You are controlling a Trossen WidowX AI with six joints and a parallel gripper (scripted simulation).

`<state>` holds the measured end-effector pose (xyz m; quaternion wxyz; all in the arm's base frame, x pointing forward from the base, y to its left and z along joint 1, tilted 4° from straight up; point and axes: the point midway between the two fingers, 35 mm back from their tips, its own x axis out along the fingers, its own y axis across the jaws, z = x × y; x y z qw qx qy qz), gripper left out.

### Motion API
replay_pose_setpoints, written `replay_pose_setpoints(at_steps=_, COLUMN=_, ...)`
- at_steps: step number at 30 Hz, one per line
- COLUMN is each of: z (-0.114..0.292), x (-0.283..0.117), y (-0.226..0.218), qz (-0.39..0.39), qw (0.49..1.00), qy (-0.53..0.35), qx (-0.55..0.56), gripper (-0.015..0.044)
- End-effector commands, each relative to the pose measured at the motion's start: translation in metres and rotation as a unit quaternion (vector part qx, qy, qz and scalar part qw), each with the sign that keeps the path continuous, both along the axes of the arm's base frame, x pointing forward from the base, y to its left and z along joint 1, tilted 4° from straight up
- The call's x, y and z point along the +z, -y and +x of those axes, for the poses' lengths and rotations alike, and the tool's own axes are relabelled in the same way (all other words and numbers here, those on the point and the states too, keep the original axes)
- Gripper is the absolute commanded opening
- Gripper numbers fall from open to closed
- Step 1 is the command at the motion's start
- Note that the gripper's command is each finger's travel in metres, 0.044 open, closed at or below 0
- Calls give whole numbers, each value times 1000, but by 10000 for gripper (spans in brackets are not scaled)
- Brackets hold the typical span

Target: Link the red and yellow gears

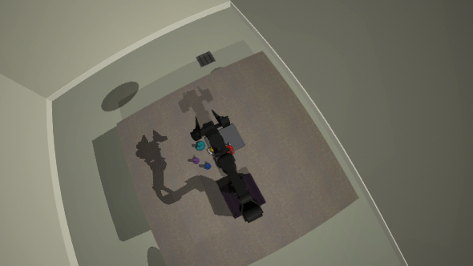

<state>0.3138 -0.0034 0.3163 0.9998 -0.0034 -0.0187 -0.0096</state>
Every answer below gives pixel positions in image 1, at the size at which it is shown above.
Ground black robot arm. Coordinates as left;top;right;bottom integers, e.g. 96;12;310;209
200;121;263;223

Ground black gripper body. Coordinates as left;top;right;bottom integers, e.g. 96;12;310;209
190;116;230;141

